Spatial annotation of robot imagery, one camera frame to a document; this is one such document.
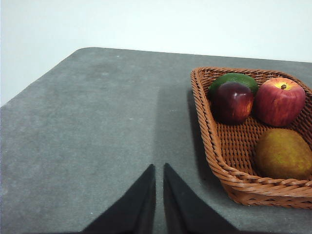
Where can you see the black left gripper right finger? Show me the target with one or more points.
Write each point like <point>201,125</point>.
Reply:
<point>182,212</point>

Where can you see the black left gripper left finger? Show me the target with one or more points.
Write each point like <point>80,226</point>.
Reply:
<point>136,212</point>

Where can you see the orange-yellow oval fruit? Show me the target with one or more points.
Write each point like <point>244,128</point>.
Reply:
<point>282,156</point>

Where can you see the brown wicker basket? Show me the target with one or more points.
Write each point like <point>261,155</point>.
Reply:
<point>234,151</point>

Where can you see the dark red apple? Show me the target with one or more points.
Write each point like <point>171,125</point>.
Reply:
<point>231,103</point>

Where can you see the green avocado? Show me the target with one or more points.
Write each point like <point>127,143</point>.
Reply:
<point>234,78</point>

